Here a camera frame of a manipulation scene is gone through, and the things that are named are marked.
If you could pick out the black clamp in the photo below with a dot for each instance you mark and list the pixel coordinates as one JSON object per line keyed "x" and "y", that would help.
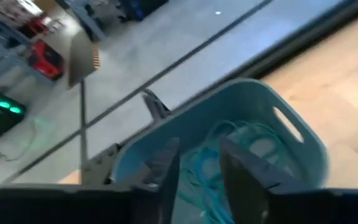
{"x": 155, "y": 105}

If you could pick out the blue plastic basket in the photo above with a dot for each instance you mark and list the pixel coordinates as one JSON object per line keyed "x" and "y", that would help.
{"x": 250, "y": 96}

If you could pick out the red storage box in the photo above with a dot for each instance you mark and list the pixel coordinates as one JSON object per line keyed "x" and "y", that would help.
{"x": 36, "y": 26}
{"x": 47, "y": 60}

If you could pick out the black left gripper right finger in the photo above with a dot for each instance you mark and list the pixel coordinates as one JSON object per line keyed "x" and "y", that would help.
{"x": 250, "y": 186}

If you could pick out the grey stand pole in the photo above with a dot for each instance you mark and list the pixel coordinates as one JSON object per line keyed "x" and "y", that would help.
{"x": 83, "y": 124}

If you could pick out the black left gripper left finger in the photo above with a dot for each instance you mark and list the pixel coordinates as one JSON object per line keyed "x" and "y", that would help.
{"x": 163, "y": 180}

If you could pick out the dark blue bulky object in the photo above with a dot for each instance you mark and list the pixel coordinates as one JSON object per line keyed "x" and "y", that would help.
{"x": 141, "y": 7}

